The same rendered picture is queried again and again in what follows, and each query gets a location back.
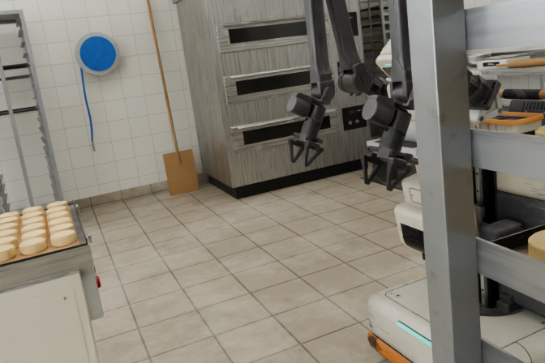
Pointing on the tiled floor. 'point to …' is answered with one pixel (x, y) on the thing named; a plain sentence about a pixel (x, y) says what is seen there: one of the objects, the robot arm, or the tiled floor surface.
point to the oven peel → (175, 172)
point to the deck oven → (263, 72)
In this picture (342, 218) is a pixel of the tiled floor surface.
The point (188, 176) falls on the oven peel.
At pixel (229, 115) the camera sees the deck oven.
